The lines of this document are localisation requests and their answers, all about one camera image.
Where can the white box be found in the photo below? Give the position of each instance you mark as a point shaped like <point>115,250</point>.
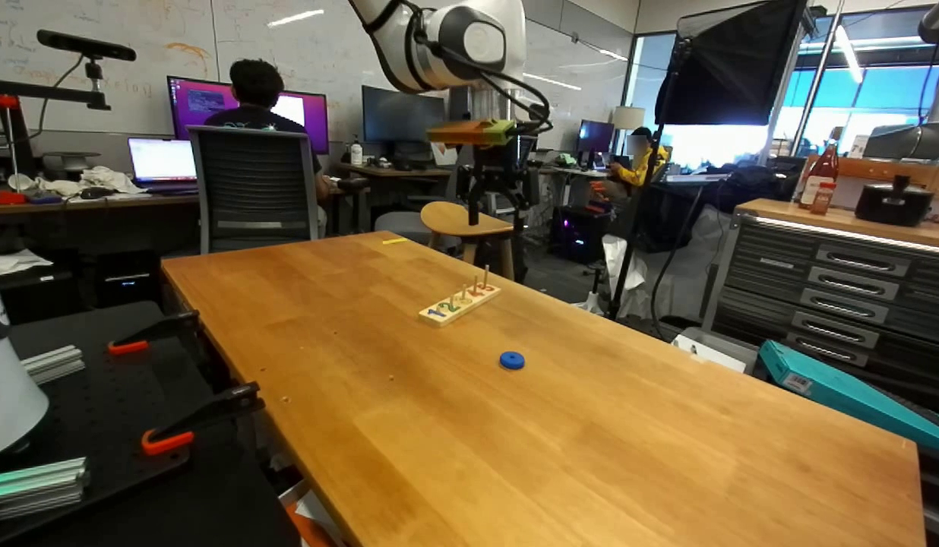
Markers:
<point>713,349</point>

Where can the round wooden stool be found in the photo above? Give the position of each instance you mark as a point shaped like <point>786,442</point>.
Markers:
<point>470,225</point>

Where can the person in yellow jacket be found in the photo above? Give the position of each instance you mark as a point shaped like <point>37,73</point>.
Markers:
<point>642,158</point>

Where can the black pot device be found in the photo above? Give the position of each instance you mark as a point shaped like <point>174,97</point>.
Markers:
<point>895,200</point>

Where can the red white bottle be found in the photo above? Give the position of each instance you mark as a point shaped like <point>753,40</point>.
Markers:
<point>817,184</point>

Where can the black camera on boom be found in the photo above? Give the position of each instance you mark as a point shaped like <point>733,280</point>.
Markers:
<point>84,46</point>

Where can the teal case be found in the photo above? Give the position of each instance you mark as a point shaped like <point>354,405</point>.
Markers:
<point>853,397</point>

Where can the grey office chair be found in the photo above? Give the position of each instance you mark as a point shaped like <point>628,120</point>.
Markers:
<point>256,190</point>

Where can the black orange clamp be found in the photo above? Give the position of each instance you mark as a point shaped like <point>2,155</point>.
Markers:
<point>149,335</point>
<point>194,418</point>

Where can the purple screen monitor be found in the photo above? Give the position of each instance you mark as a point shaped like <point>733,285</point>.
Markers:
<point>199,103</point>

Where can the wooden number puzzle board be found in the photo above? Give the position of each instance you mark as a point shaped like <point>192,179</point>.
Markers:
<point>459,301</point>

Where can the dark computer monitor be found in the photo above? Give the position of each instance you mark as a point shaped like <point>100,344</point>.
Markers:
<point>399,115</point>

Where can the open laptop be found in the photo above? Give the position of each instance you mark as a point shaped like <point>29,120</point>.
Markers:
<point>162,162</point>

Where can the white screen monitor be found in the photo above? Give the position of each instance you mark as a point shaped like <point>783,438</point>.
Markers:
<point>305,115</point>

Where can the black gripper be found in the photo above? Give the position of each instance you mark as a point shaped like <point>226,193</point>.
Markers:
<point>495,162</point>

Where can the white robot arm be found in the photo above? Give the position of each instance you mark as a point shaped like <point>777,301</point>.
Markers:
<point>438,40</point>

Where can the black softbox light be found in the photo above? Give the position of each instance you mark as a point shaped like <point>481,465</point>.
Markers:
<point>731,63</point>

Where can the black side table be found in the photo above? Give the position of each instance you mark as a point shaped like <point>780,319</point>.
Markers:
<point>112,434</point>

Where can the grey drawer cabinet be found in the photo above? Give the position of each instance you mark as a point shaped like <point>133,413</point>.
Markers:
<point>843,294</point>

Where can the person in dark shirt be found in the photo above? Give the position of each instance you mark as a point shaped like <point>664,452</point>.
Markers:
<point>254,97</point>

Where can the aluminium extrusion bar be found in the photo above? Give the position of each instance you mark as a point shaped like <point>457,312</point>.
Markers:
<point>30,486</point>
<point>49,363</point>

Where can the white lamp shade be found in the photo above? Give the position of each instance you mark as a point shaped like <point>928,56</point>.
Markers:
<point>6,389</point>

